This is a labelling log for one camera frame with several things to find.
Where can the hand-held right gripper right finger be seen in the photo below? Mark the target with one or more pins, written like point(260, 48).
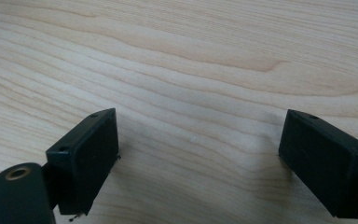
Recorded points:
point(323, 168)

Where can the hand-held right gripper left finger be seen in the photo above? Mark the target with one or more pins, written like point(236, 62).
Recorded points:
point(87, 161)

